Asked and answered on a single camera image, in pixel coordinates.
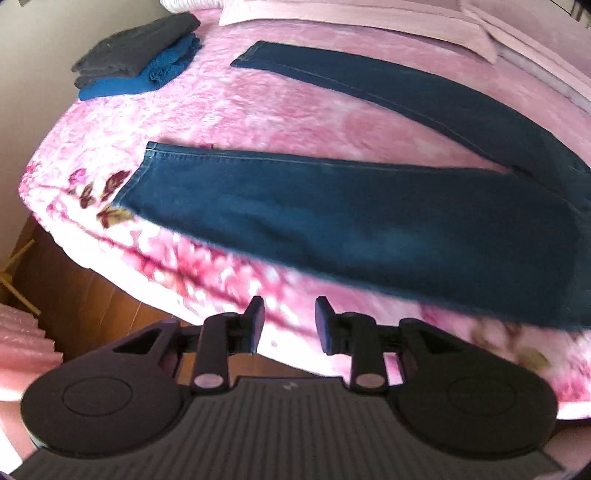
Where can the pink folded quilt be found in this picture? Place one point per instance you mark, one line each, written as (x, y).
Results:
(536, 30)

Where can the bright blue folded garment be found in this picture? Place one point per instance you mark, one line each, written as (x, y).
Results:
(162, 69)

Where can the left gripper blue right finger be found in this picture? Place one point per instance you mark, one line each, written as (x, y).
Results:
(326, 323)

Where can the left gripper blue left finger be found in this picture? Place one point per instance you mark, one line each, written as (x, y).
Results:
(252, 324)

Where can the dark grey folded garment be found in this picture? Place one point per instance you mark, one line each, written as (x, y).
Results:
(125, 54)

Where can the dark blue denim jeans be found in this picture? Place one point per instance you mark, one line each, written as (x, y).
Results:
(514, 243)

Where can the pink floral bed blanket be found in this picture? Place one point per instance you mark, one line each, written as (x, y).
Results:
(96, 145)

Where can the pink foam packing roll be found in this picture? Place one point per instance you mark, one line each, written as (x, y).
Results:
(26, 354)

